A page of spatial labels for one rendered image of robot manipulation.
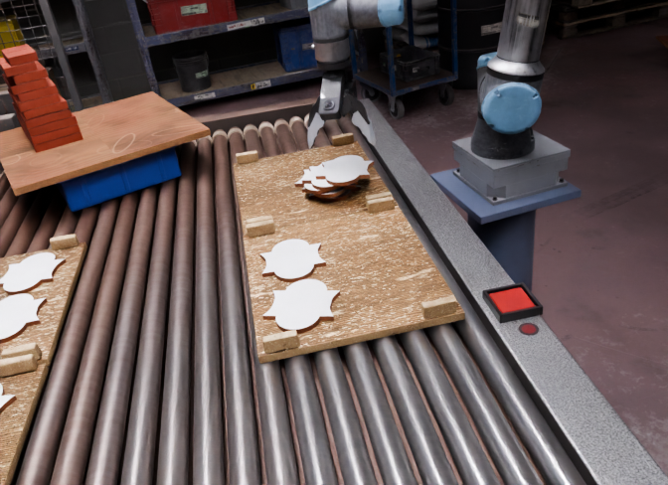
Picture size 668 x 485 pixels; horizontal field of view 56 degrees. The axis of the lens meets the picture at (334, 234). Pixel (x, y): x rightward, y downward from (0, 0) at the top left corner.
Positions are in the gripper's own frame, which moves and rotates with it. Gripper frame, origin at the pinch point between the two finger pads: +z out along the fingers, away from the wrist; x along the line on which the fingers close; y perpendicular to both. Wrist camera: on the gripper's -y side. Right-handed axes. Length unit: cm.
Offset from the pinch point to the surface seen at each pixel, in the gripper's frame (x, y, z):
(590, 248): -81, 122, 105
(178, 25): 192, 341, 36
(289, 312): 2.2, -47.3, 9.9
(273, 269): 8.6, -34.1, 9.9
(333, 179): 1.4, -5.9, 4.6
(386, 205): -10.5, -9.5, 9.5
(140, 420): 20, -71, 13
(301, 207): 9.4, -6.9, 11.0
